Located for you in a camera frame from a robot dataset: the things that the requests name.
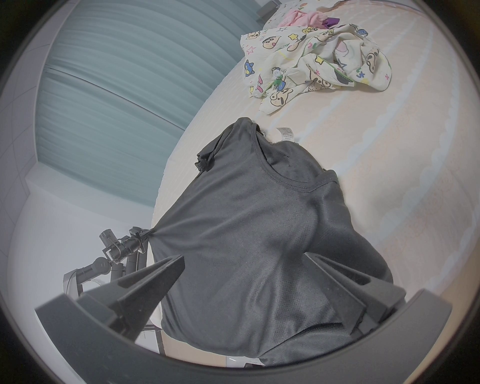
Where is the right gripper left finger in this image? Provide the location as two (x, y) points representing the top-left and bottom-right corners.
(77, 255), (186, 344)

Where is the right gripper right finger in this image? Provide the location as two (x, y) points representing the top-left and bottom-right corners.
(303, 252), (407, 335)

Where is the black T-shirt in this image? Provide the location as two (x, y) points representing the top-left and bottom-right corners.
(148, 117), (394, 366)

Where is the bed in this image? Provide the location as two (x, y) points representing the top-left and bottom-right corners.
(148, 0), (475, 366)

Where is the blue-green curtain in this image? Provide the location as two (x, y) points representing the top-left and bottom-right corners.
(45, 0), (271, 130)
(34, 67), (186, 209)

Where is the white printed pyjama top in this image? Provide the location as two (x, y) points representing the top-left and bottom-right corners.
(240, 22), (392, 116)

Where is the pink garment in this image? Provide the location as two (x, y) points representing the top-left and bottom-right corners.
(277, 9), (327, 29)

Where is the white printed pillow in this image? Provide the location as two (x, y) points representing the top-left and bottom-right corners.
(262, 0), (346, 28)

